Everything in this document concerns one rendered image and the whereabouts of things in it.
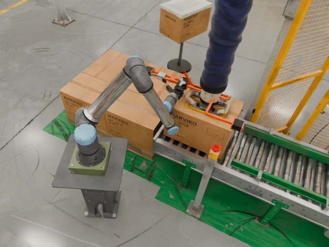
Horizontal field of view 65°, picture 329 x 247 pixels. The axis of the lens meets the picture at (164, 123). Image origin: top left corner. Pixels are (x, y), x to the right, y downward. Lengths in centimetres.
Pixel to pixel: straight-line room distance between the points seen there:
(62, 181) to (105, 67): 172
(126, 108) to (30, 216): 140
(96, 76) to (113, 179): 156
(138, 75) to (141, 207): 152
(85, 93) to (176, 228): 171
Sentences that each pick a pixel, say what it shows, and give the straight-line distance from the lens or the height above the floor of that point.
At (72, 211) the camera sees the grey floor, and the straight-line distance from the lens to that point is 284.
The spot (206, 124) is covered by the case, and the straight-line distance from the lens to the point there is 221.
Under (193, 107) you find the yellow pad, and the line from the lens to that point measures 226.
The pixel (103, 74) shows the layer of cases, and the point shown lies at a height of 54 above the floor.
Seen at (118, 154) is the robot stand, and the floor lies 75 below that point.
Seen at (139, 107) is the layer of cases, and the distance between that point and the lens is 282.
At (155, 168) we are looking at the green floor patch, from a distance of 298.
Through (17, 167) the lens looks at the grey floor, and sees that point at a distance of 329.
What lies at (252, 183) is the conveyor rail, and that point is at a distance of 238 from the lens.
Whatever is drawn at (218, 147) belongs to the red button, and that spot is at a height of 104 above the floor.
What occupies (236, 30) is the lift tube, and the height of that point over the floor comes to 171.
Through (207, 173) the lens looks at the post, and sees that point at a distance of 216.
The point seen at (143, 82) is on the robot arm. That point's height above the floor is 147.
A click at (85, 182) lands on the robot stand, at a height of 75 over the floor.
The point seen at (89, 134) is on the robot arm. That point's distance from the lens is 188.
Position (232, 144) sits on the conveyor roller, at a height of 55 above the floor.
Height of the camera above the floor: 252
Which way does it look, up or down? 48 degrees down
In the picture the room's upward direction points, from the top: 5 degrees clockwise
